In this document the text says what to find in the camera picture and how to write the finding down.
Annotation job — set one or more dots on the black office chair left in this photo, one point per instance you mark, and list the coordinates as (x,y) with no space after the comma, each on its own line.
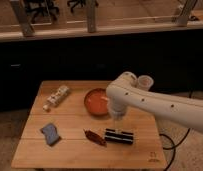
(43,7)

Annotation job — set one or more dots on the middle metal window post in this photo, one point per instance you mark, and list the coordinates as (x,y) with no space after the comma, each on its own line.
(90,15)

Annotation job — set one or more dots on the dark red pepper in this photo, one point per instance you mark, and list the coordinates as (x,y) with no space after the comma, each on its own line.
(94,137)

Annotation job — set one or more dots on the left metal window post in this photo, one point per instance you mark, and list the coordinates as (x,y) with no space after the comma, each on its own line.
(19,11)

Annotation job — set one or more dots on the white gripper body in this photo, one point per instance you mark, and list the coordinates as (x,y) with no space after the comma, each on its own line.
(117,122)

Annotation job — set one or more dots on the black office chair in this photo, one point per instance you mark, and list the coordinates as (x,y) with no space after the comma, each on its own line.
(43,7)
(73,3)

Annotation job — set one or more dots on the black striped rectangular box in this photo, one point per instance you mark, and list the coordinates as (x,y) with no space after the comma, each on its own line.
(119,136)

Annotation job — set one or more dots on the orange round bowl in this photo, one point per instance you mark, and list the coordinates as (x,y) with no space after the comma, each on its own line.
(95,102)

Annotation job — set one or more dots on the black office chair right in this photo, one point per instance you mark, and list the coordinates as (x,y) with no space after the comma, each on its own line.
(73,3)

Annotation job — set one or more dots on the right metal window post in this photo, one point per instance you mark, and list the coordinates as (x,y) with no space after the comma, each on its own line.
(183,17)

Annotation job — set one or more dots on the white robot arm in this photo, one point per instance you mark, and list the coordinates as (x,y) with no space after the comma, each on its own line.
(122,92)

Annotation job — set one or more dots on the metal window post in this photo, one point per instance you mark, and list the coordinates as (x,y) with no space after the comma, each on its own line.
(19,11)
(90,15)
(183,17)

